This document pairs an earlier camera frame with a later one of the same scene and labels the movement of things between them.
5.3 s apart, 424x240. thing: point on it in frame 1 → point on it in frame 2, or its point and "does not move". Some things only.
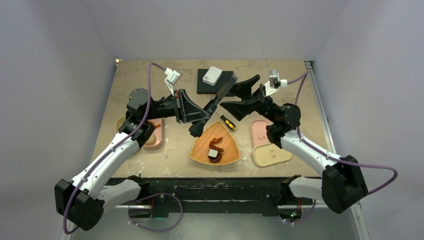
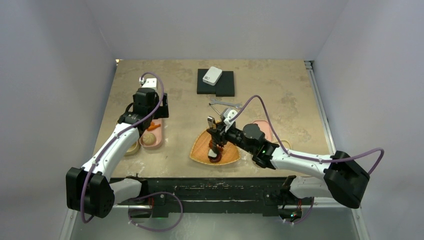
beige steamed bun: (151, 141) does not move
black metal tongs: (196, 130) → (217, 137)
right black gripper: (241, 109) → (222, 127)
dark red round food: (216, 159) does not move
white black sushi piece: (212, 154) does not move
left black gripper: (187, 111) → (162, 112)
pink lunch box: (158, 133) does not move
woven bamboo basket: (200, 147) does not move
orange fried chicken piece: (155, 125) does not move
